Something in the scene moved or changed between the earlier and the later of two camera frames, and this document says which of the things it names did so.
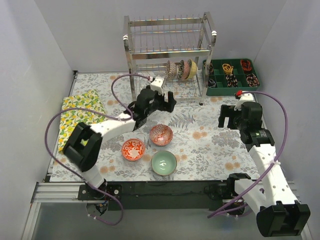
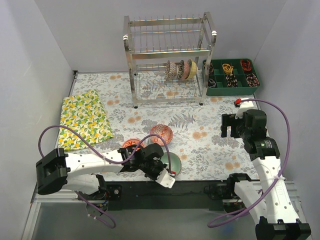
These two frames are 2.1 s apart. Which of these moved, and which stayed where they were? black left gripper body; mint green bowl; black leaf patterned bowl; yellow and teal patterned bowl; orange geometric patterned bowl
Moved: black left gripper body; mint green bowl
Stayed: orange geometric patterned bowl; yellow and teal patterned bowl; black leaf patterned bowl
